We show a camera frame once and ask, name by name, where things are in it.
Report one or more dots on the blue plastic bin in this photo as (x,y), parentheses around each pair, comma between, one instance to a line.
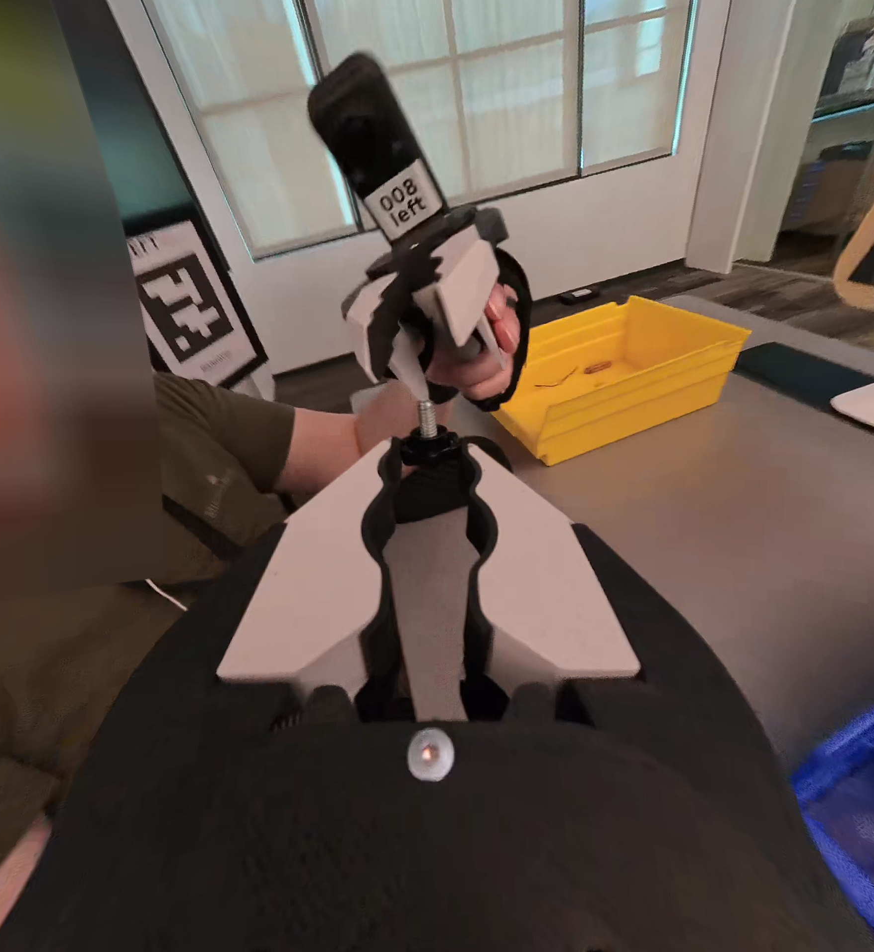
(861,818)

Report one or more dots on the black knob screw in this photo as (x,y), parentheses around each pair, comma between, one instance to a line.
(428,446)

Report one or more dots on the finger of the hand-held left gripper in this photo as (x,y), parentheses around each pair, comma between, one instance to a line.
(459,290)
(362,320)

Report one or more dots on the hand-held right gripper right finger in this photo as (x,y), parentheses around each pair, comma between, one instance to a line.
(548,595)

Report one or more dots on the black framed marker sign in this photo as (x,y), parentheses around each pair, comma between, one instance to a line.
(184,305)

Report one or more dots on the dark teal mat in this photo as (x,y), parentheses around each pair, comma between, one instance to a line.
(794,372)

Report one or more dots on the yellow plastic bin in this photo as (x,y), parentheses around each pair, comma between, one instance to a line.
(630,379)

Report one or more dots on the person's left forearm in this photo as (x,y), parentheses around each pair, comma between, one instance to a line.
(325,446)

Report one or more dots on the person's left hand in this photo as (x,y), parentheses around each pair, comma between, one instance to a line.
(481,379)

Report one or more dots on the small brown item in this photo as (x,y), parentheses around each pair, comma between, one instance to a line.
(598,366)

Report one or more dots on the white framed window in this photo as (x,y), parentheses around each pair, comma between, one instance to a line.
(481,97)

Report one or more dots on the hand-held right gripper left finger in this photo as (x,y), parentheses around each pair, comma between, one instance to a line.
(310,595)

